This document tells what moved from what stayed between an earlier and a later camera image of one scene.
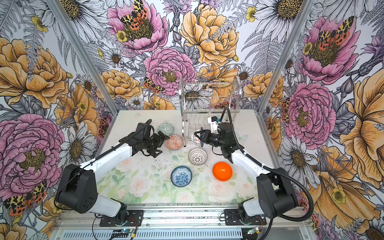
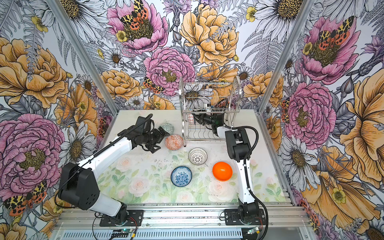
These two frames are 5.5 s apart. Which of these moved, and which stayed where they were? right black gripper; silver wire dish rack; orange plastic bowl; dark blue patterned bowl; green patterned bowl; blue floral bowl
Moved: dark blue patterned bowl; right black gripper
Stayed: green patterned bowl; silver wire dish rack; blue floral bowl; orange plastic bowl
